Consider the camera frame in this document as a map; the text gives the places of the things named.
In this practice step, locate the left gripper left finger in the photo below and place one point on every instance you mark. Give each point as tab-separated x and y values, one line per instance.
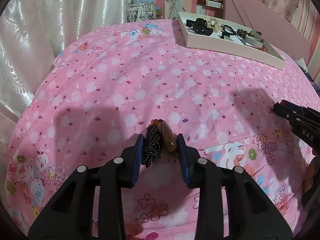
68	214

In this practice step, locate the white power strip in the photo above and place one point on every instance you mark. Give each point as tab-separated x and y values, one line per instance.
214	4

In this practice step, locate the pink floral bedspread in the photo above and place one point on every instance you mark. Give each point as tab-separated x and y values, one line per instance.
110	84

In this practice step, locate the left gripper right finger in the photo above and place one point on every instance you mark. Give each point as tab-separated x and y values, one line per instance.
231	204

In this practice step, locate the black white tote bag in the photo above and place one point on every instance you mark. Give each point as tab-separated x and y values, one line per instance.
141	12

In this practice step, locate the pink headboard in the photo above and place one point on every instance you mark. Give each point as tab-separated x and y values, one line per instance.
275	29

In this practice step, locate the brown cardboard box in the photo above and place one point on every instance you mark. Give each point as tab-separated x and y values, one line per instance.
159	12

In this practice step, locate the beige flower scrunchie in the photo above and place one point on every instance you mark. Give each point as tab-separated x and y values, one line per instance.
214	24

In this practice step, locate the white shallow tray box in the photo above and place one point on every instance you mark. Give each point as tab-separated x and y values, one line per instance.
233	45

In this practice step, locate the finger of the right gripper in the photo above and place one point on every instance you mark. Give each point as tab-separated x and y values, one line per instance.
292	112

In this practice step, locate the cream satin curtain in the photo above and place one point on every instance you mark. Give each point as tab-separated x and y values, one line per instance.
33	33

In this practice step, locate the black hair scrunchie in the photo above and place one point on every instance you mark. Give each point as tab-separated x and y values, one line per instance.
200	26

